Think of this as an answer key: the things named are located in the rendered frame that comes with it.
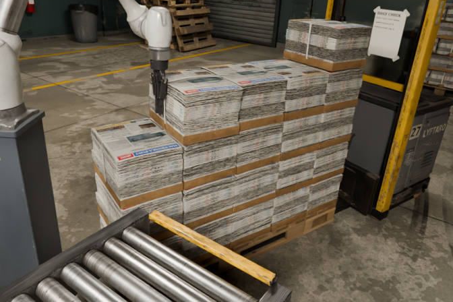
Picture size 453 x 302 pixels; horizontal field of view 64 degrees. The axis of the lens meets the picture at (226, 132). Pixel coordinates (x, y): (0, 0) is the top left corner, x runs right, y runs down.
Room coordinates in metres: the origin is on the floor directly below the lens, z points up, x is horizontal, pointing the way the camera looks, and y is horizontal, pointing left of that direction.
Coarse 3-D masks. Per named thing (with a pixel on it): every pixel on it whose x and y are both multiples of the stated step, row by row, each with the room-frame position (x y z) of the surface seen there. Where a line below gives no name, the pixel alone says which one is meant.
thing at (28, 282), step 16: (112, 224) 0.89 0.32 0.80; (128, 224) 0.89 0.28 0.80; (144, 224) 0.94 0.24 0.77; (96, 240) 0.82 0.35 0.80; (64, 256) 0.75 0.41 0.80; (80, 256) 0.75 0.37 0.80; (32, 272) 0.69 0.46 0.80; (48, 272) 0.69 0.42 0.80; (16, 288) 0.64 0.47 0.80; (32, 288) 0.65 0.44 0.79
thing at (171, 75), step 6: (168, 72) 1.70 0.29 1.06; (174, 72) 1.71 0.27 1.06; (180, 72) 1.72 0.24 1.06; (186, 72) 1.73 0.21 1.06; (192, 72) 1.74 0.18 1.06; (198, 72) 1.75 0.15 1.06; (204, 72) 1.76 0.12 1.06; (210, 72) 1.77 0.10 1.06; (150, 78) 1.69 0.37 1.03; (168, 78) 1.61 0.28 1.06; (174, 78) 1.62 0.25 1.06; (150, 84) 1.68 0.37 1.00; (150, 90) 1.69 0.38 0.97; (150, 96) 1.67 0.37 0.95; (150, 102) 1.68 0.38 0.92; (150, 108) 1.69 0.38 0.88; (156, 114) 1.62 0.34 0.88
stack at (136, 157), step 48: (96, 144) 1.46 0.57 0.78; (144, 144) 1.39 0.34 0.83; (192, 144) 1.43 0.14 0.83; (240, 144) 1.59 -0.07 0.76; (288, 144) 1.77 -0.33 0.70; (96, 192) 1.53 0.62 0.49; (144, 192) 1.30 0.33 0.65; (192, 192) 1.43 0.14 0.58; (240, 192) 1.59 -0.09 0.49; (288, 240) 1.83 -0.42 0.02
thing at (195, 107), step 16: (208, 80) 1.62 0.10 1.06; (224, 80) 1.63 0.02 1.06; (176, 96) 1.46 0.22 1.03; (192, 96) 1.40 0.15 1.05; (208, 96) 1.45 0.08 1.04; (224, 96) 1.49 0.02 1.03; (240, 96) 1.54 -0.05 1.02; (176, 112) 1.44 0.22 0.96; (192, 112) 1.42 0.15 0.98; (208, 112) 1.46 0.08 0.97; (224, 112) 1.51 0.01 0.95; (176, 128) 1.45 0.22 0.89; (192, 128) 1.42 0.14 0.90; (208, 128) 1.46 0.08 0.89
